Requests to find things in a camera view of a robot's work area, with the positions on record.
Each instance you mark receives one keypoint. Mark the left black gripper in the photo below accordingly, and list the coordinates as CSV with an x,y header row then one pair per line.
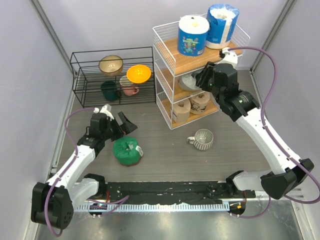
x,y
126,127

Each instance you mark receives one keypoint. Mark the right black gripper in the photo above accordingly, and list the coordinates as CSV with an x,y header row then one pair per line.
x,y
203,77

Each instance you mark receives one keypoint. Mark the grey paper roll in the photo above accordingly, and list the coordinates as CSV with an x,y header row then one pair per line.
x,y
188,82

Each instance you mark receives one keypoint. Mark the green paper roll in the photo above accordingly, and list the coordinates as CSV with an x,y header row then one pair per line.
x,y
127,151

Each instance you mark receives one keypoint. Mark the brown paper roll with print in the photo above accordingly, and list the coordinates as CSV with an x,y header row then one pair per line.
x,y
198,103

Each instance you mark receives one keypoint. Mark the blue paper roll with pictures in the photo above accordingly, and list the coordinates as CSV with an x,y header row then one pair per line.
x,y
192,35

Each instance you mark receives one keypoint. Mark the blue white paper roll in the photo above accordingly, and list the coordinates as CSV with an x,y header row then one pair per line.
x,y
222,20

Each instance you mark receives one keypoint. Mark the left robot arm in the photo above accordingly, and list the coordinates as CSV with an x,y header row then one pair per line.
x,y
53,202

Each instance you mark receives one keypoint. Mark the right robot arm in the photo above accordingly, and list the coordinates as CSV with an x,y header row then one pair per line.
x,y
285,166

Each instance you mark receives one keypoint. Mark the pink mug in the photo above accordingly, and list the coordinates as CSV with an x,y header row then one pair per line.
x,y
128,88

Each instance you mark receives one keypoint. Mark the dark green mug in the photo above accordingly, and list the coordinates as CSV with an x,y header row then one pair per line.
x,y
110,91

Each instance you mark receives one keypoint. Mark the orange bowl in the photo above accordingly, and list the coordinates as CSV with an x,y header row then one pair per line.
x,y
138,74

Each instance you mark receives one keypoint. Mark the grey ribbed mug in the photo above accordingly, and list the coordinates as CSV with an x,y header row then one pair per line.
x,y
202,139

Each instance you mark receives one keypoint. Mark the tan glossy bowl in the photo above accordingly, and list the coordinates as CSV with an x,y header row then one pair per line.
x,y
111,65

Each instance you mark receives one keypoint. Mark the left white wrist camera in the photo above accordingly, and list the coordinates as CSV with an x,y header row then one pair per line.
x,y
106,109

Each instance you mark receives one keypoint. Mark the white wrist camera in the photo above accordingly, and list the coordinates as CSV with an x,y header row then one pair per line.
x,y
106,109
228,57

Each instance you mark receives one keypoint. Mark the white wire three-tier shelf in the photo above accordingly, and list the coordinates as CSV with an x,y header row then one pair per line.
x,y
169,65

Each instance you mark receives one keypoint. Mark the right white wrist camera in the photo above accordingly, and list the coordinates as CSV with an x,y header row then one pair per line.
x,y
228,57

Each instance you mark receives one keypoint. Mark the black wire rack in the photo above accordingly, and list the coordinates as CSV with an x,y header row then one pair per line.
x,y
87,77

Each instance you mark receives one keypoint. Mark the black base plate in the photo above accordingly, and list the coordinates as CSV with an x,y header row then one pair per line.
x,y
172,192

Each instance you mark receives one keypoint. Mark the aluminium front rail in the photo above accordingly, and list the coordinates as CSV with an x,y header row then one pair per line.
x,y
95,203

